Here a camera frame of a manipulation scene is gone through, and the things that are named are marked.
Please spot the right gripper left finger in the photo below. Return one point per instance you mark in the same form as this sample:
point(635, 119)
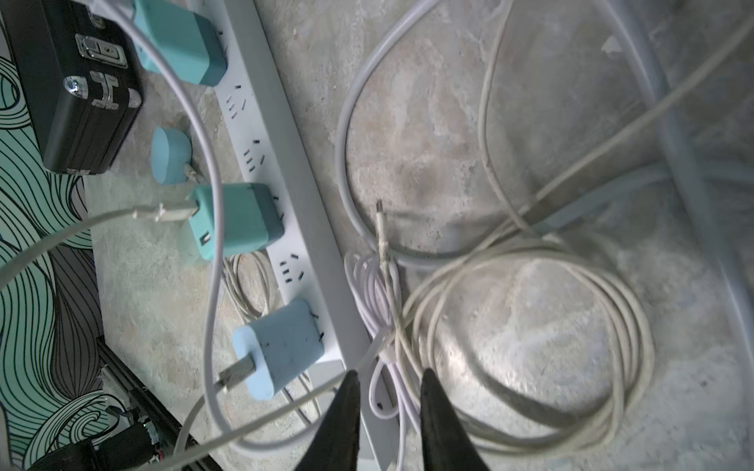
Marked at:
point(336, 443)

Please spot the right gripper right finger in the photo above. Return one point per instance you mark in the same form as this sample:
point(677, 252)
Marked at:
point(445, 444)

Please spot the light blue usb charger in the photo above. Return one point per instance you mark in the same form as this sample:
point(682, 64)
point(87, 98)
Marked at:
point(283, 345)

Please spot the small teal usb charger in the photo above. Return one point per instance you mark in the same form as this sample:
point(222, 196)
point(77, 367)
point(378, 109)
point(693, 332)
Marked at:
point(187, 41)

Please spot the white power strip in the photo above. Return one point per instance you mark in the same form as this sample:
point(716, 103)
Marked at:
point(306, 261)

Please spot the black metal box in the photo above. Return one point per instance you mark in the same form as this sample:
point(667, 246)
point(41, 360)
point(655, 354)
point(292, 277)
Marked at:
point(79, 79)

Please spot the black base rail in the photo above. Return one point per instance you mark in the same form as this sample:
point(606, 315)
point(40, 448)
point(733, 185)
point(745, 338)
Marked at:
point(127, 428)

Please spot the power strip cord white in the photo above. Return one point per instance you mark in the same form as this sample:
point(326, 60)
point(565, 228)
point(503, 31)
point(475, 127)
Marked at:
point(556, 95)

